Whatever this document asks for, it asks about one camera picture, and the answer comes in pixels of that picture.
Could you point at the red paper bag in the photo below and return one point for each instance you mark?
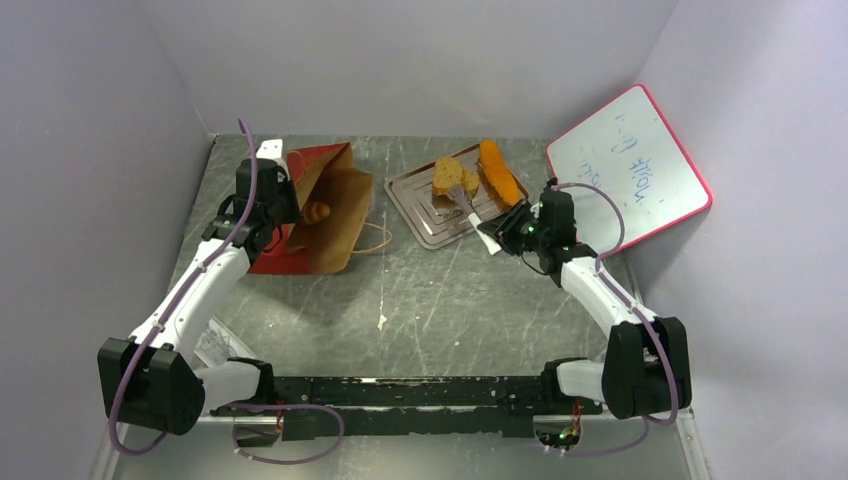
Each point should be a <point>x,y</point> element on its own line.
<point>323,173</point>

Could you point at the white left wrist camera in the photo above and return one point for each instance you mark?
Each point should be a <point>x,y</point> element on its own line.
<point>273,150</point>

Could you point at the fake bread piece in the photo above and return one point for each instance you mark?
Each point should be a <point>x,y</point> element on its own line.
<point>447,172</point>

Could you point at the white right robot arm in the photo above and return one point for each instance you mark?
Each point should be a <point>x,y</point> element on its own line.
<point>645,371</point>

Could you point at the small striped fake bread roll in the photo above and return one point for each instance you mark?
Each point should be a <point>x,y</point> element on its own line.
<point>314,212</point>

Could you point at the round fake bread slice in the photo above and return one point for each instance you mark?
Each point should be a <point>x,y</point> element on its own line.
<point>470,182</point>

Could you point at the paper label sheet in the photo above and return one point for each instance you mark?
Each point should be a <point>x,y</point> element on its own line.
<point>218,343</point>

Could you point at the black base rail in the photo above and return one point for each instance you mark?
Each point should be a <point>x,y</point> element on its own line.
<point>361,406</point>

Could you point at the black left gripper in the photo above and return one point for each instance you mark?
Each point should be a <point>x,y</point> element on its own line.
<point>284,184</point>

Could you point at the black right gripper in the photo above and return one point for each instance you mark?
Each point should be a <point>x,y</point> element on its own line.
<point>511,232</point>

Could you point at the silver metal tray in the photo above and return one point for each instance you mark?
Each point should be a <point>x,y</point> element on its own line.
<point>436,221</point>

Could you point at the metal tongs white handle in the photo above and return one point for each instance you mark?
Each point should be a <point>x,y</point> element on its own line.
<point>459,195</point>

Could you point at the long orange fake bread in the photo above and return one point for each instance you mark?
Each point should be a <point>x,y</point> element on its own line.
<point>497,172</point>

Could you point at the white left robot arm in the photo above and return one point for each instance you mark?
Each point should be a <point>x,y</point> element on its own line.
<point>146,379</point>

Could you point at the pink framed whiteboard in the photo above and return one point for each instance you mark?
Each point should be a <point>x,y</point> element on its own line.
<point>628,173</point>

